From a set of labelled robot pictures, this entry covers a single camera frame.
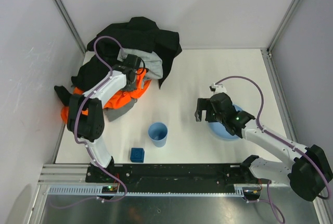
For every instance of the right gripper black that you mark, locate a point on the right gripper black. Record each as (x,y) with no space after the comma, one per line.
(206,107)

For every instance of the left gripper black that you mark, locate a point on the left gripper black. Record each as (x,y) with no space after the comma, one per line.
(131,77)

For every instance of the orange cloth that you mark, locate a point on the orange cloth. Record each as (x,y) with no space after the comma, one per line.
(142,86)

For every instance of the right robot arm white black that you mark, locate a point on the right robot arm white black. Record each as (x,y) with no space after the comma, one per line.
(305,169)

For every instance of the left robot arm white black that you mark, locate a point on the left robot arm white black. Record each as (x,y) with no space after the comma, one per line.
(86,117)

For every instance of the light grey cloth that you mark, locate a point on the light grey cloth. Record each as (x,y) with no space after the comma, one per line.
(153,62)

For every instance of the black cloth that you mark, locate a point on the black cloth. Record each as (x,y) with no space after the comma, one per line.
(139,33)

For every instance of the dark grey cloth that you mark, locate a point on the dark grey cloth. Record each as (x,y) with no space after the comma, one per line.
(119,112)

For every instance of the blue plastic bowl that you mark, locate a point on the blue plastic bowl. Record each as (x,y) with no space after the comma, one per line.
(219,130)

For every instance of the blue plastic cup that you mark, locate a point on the blue plastic cup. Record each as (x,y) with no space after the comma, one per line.
(158,133)

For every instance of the blue cube block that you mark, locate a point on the blue cube block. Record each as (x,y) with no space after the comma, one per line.
(137,155)

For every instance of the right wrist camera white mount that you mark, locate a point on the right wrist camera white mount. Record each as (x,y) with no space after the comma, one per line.
(217,88)

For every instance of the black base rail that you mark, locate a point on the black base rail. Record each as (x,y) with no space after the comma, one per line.
(182,178)

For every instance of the left aluminium frame post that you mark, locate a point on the left aluminium frame post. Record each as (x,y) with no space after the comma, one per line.
(70,25)

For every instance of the aluminium frame post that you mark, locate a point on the aluminium frame post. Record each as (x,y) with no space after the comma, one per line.
(70,25)
(291,10)

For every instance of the right aluminium frame post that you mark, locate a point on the right aluminium frame post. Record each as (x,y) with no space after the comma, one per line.
(291,10)

